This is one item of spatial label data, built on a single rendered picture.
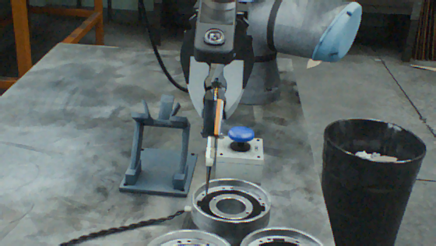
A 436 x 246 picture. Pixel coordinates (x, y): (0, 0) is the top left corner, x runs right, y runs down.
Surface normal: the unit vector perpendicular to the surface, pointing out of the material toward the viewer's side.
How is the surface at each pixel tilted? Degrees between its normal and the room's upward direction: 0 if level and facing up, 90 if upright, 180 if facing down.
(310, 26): 79
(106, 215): 0
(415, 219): 0
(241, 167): 90
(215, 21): 32
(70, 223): 0
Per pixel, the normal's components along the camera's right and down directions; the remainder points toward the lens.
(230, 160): -0.05, 0.42
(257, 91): 0.21, 0.13
